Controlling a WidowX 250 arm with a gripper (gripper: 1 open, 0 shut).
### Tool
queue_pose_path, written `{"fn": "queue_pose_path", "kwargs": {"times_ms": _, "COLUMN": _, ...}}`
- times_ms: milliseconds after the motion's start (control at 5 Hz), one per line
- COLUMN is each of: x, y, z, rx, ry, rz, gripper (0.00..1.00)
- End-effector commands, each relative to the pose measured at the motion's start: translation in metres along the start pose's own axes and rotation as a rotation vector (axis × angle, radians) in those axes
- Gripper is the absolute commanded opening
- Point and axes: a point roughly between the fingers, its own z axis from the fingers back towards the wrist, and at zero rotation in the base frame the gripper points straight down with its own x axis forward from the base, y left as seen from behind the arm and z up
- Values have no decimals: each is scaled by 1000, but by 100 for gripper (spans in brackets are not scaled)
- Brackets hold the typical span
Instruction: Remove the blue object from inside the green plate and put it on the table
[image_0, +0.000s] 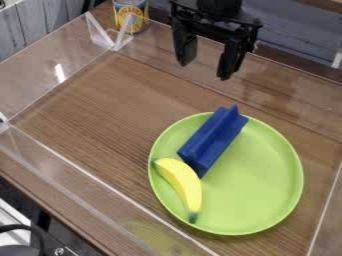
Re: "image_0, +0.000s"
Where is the green round plate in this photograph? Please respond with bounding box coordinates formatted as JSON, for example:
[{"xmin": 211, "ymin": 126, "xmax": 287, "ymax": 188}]
[{"xmin": 148, "ymin": 117, "xmax": 305, "ymax": 236}]

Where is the blue plastic block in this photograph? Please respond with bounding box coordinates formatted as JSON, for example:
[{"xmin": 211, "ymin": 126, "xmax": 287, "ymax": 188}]
[{"xmin": 178, "ymin": 104, "xmax": 249, "ymax": 178}]

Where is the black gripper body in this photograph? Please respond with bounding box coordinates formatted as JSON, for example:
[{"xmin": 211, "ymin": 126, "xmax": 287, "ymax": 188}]
[{"xmin": 170, "ymin": 0, "xmax": 263, "ymax": 52}]

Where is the yellow toy banana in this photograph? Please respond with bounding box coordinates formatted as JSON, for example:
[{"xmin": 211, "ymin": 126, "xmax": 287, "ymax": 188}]
[{"xmin": 151, "ymin": 157, "xmax": 203, "ymax": 224}]

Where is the clear acrylic corner bracket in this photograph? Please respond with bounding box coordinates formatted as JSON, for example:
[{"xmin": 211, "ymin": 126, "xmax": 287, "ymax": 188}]
[{"xmin": 86, "ymin": 12, "xmax": 134, "ymax": 52}]

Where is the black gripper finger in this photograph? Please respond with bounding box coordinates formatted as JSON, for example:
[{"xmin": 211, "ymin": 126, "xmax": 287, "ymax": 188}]
[
  {"xmin": 217, "ymin": 38, "xmax": 246, "ymax": 81},
  {"xmin": 171, "ymin": 19, "xmax": 198, "ymax": 66}
]

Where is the yellow blue tin can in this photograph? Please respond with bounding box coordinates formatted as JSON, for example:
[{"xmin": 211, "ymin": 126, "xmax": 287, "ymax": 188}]
[{"xmin": 112, "ymin": 0, "xmax": 150, "ymax": 34}]

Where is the black cable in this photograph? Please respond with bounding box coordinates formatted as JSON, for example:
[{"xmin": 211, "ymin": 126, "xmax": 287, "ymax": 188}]
[{"xmin": 0, "ymin": 224, "xmax": 48, "ymax": 256}]

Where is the clear acrylic front wall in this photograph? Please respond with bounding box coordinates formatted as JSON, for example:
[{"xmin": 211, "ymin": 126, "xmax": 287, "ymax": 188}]
[{"xmin": 0, "ymin": 113, "xmax": 219, "ymax": 256}]

